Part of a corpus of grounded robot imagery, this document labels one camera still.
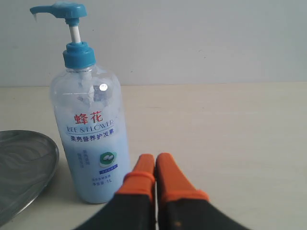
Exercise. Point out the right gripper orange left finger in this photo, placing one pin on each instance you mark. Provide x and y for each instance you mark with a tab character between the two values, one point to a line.
133	205

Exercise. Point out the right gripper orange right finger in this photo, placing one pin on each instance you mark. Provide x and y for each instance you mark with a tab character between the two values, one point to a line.
183	207

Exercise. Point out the blue pump lotion bottle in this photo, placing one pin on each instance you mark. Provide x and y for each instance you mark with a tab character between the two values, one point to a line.
88	108

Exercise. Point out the round stainless steel plate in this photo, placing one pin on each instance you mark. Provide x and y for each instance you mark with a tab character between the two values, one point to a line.
28	161

